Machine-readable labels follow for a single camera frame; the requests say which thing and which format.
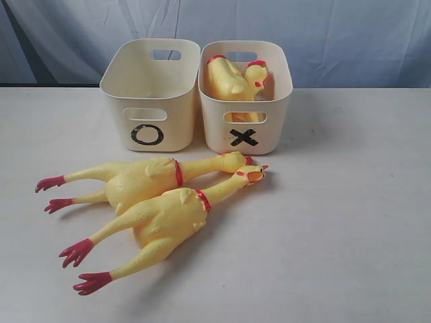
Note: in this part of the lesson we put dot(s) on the small yellow rubber chicken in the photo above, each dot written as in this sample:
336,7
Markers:
258,77

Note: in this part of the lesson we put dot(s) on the cream bin marked X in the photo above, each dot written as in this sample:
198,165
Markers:
250,127

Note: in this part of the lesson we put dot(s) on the cream bin marked O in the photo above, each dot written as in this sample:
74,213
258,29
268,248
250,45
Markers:
150,87

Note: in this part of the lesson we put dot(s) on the white backdrop curtain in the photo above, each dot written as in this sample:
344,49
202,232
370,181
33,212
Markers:
331,43

